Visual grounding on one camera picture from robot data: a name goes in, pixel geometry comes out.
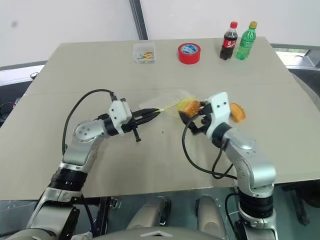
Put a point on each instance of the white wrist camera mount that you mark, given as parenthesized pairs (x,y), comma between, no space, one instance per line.
(220,110)
(119,115)

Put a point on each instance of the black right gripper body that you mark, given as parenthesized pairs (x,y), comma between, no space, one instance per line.
(203,120)

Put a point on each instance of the cola bottle red cap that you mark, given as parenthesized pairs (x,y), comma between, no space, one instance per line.
(228,42)

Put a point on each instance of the black stand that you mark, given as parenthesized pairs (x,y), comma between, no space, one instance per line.
(300,200)

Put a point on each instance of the grey robot torso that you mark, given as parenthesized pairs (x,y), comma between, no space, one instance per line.
(160,233)

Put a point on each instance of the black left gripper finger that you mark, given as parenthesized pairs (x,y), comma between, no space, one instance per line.
(148,118)
(148,112)

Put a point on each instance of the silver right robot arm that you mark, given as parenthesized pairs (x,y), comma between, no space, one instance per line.
(252,165)

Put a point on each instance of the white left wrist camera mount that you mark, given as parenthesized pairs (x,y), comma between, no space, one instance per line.
(119,115)

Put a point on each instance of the green soda bottle yellow cap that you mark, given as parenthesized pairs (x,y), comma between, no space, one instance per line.
(246,42)

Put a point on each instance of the clear plastic bag yellow seal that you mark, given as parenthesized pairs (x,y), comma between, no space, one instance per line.
(162,101)

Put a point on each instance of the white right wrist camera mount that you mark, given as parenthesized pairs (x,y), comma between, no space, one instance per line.
(220,110)

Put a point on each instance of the clear box with colourful bits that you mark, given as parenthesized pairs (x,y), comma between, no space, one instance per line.
(144,53)

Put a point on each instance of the red tape roll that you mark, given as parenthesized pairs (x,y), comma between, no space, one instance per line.
(189,53)

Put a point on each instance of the dark slanted pillar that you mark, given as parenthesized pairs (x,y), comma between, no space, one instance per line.
(138,18)

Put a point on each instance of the grey side ledge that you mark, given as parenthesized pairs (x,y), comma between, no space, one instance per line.
(20,72)

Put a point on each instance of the grey rounded leg cover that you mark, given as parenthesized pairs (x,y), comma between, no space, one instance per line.
(208,212)
(150,212)

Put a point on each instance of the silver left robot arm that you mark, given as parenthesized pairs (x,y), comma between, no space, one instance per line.
(77,152)

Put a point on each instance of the orange round snack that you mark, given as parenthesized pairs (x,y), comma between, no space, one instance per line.
(238,112)
(191,108)

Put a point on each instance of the black metal table frame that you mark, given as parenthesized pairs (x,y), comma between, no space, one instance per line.
(105,212)

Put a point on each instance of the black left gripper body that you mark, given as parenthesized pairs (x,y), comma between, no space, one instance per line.
(128,126)

